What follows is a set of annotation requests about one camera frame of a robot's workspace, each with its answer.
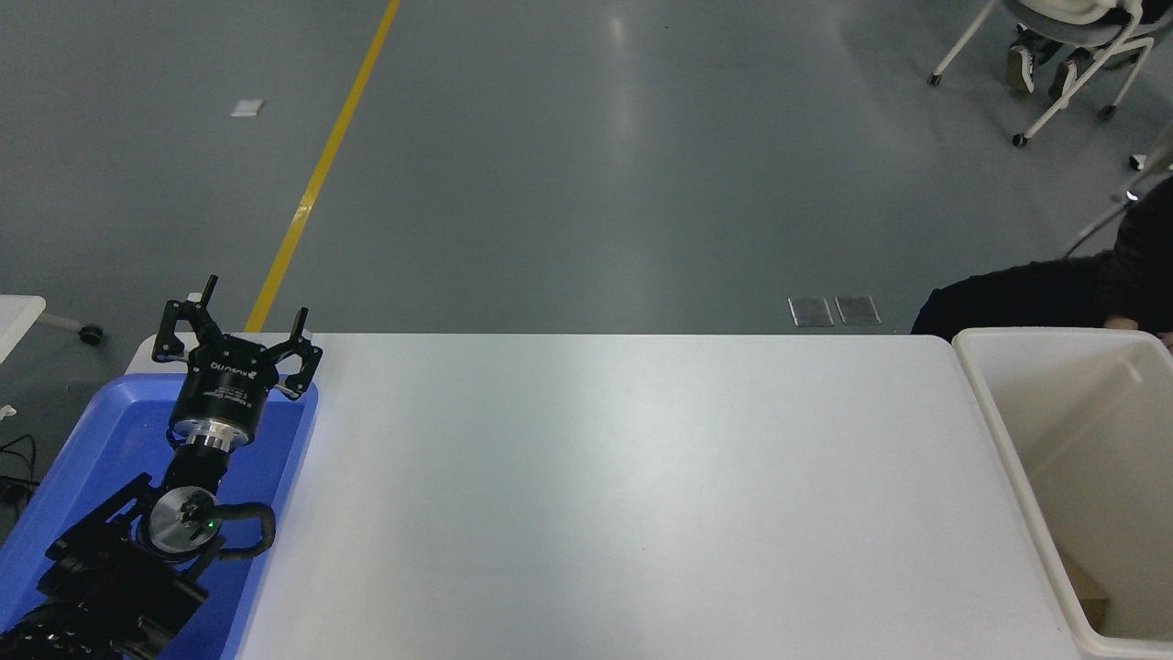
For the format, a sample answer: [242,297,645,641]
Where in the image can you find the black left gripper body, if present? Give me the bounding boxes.
[172,335,281,429]

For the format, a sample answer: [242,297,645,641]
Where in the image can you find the blue plastic tray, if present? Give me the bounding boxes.
[0,373,320,660]

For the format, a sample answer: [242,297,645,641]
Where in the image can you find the white wheeled side table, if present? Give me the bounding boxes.
[0,293,104,363]

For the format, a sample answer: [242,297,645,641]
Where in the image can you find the person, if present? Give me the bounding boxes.
[1006,0,1137,98]
[910,174,1173,336]

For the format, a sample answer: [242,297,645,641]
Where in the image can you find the grey metal stand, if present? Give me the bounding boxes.
[1061,124,1173,259]

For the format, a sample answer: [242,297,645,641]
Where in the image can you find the large pale plastic bin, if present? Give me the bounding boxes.
[953,328,1173,659]

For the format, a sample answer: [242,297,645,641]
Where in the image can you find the white metal chair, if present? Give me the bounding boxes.
[926,0,1173,148]

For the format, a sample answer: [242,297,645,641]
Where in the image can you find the black floor cables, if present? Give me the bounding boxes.
[0,434,38,516]

